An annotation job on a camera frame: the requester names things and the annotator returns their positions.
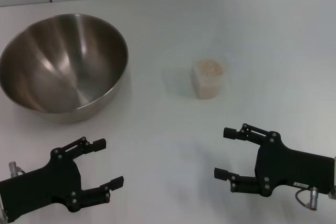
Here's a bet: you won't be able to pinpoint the right gripper cable with plug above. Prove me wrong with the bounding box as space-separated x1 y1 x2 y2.
295 186 320 212

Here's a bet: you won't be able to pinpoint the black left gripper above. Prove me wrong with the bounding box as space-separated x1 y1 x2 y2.
0 136 124 222

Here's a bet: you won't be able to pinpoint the gripper cable with plug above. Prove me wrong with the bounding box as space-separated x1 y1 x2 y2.
295 186 320 212
8 161 27 177

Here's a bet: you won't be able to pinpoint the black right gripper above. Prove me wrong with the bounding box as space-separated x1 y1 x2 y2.
214 123 335 198

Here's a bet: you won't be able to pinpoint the left gripper cable with plug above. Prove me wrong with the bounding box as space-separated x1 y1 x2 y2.
8 161 27 177

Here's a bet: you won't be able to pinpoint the stainless steel mixing bowl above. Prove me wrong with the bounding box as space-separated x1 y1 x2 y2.
0 13 129 124

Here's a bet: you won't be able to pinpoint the white rice grains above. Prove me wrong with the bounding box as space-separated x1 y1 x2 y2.
193 59 226 98

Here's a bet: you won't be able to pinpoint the clear plastic cup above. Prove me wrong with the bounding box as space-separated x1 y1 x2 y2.
191 58 227 99

